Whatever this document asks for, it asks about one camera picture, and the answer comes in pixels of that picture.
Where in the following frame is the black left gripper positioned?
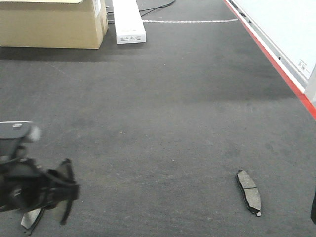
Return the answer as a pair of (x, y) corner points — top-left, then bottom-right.
(0, 139), (79, 225)

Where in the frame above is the grey brake pad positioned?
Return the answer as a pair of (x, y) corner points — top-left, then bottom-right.
(236, 170), (262, 217)
(21, 208), (44, 236)

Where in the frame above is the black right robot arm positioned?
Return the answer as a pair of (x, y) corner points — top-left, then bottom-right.
(310, 193), (316, 224)

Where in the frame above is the dark conveyor belt mat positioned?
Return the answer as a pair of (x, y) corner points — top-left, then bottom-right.
(0, 0), (316, 237)

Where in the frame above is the white conveyor side guard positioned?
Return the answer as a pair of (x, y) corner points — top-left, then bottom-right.
(226, 0), (316, 104)

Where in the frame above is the cardboard box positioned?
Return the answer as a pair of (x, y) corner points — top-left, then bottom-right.
(0, 0), (108, 49)

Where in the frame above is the long white box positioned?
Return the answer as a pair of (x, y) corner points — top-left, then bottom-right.
(112, 0), (146, 44)

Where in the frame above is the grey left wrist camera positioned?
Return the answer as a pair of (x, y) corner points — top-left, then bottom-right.
(0, 121), (41, 143)

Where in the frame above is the black floor cable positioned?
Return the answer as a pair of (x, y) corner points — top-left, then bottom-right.
(139, 0), (176, 17)

